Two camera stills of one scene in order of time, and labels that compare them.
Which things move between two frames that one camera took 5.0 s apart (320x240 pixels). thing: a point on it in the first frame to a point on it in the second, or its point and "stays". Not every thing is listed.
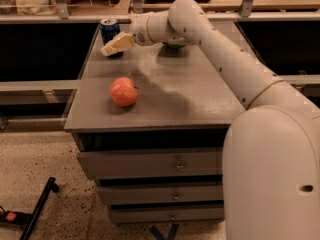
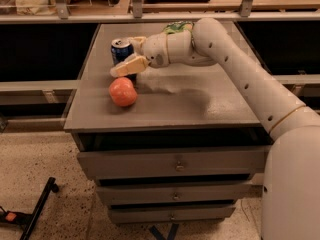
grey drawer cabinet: (160, 160) stays
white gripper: (139, 30) to (156, 50)
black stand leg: (29, 221) stays
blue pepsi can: (110, 28) to (120, 49)
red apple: (123, 91) stays
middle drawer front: (137, 194) stays
